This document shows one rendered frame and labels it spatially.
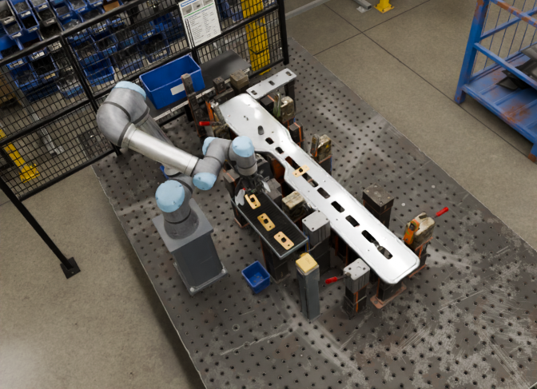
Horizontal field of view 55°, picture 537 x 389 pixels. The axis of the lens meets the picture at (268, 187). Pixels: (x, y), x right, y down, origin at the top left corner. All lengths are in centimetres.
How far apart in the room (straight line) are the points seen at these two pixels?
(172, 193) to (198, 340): 72
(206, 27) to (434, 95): 208
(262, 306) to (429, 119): 229
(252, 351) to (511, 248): 130
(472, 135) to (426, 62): 89
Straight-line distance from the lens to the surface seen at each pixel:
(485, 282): 259
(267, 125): 272
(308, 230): 218
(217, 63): 311
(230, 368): 237
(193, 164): 187
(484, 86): 430
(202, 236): 223
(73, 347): 347
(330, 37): 497
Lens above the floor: 290
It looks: 51 degrees down
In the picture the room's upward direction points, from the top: 10 degrees counter-clockwise
